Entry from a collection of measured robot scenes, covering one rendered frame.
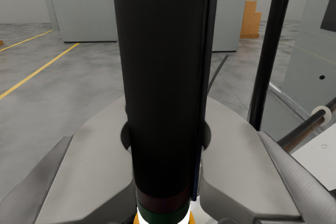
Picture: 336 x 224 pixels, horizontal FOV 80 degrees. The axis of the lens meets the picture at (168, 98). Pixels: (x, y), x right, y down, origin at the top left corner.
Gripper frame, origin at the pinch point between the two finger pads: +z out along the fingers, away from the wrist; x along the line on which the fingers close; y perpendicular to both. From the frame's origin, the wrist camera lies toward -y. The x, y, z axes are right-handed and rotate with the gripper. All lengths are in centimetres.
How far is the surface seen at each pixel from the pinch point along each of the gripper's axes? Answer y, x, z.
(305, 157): 26.8, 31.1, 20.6
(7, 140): 150, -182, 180
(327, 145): 22.9, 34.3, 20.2
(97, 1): 29, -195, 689
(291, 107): 52, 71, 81
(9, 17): 127, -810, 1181
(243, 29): 127, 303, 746
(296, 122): 56, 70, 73
